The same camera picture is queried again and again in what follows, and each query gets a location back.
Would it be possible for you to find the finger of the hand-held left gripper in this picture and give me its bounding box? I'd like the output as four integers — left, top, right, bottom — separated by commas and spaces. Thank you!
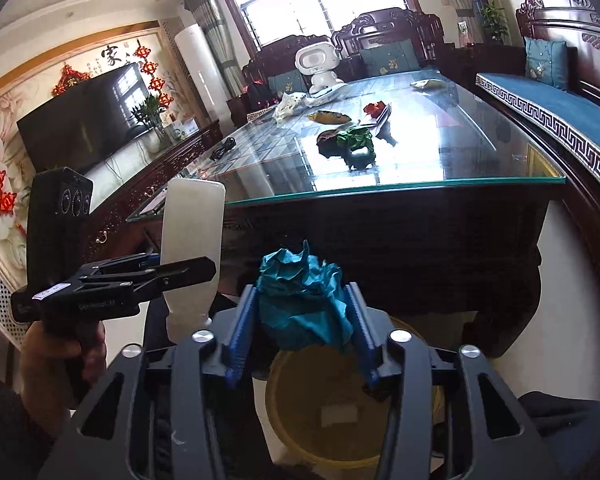
79, 256, 217, 305
81, 253, 162, 276

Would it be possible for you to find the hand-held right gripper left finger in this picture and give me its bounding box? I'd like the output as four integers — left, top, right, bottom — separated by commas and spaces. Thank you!
37, 284, 281, 480

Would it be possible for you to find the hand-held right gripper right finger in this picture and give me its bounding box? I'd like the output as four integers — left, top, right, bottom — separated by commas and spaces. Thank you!
344, 283, 563, 480

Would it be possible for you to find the white plastic bottle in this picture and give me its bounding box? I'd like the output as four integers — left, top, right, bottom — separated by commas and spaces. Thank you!
160, 178, 227, 342

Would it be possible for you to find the teal paper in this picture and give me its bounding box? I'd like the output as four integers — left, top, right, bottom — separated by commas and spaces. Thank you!
256, 240, 356, 353

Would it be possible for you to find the yellow round waste bin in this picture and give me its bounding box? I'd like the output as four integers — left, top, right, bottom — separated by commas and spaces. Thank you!
265, 317, 441, 468

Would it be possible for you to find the person's left forearm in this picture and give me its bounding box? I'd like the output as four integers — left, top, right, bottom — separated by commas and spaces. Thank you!
0, 385, 76, 480

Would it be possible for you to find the person's left hand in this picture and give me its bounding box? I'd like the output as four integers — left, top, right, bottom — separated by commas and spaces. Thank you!
20, 321, 107, 422

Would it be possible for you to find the white lattice radiator cover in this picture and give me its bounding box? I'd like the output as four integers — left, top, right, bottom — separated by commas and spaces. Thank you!
0, 250, 31, 351

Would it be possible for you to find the dark wooden television cabinet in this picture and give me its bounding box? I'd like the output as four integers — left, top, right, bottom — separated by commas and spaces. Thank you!
87, 120, 226, 261

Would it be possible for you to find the glass-topped dark wooden table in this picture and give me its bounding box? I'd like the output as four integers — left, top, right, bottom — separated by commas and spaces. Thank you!
125, 67, 567, 361

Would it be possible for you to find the black flat-screen television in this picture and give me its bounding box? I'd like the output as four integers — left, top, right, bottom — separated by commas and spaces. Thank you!
16, 64, 153, 173

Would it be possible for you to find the green plant in vase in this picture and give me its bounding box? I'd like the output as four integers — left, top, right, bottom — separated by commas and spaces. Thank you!
130, 95, 176, 153

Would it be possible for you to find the dark brown wrapper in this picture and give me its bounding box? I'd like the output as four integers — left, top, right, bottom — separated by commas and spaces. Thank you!
316, 129, 351, 158

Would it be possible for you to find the green crumpled paper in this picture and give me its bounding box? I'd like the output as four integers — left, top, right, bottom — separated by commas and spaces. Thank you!
335, 126, 376, 153

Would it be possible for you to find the white crumpled bag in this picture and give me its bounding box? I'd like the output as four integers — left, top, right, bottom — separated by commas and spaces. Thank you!
272, 91, 311, 123

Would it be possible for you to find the white standing air conditioner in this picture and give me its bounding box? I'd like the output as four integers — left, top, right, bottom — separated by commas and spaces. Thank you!
174, 23, 231, 126

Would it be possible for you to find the grey flat booklet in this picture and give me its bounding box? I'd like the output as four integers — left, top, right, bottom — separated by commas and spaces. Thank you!
357, 102, 393, 131

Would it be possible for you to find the teal embroidered cushion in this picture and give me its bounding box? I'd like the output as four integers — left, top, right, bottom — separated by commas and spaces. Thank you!
267, 70, 308, 96
360, 40, 421, 77
524, 36, 568, 92

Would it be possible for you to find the dark clothing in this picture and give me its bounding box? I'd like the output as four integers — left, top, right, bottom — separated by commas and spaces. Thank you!
520, 390, 600, 480

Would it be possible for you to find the carved dark wooden armchair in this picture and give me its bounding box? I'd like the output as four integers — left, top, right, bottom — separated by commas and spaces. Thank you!
330, 7, 446, 83
242, 35, 331, 111

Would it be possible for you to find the white robot toy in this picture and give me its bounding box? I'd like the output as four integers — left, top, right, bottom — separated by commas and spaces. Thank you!
294, 44, 348, 96

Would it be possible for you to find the dark wooden side table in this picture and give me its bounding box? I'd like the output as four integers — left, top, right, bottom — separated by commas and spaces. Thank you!
440, 45, 526, 91

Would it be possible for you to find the blue patterned seat mat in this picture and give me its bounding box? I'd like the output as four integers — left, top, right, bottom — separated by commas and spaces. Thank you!
475, 72, 600, 191

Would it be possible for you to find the green potted plant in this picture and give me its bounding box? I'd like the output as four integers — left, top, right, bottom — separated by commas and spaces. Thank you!
480, 2, 511, 45

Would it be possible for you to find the carved dark wooden sofa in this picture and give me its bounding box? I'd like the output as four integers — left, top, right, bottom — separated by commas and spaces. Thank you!
472, 0, 600, 271

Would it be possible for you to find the red diamond wall ornament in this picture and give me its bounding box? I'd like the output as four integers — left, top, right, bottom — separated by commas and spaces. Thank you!
52, 64, 92, 96

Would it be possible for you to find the red knot string decoration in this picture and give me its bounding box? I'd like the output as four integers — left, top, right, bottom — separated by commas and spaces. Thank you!
132, 45, 173, 108

